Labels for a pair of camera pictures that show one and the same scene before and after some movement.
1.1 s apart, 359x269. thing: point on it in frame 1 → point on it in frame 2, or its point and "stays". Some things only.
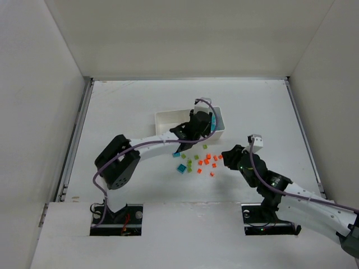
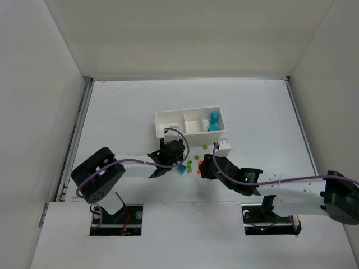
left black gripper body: (204, 123) → (174, 153)
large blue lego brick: (182, 168) stays
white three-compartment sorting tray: (166, 120) stays
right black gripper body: (234, 158) → (212, 168)
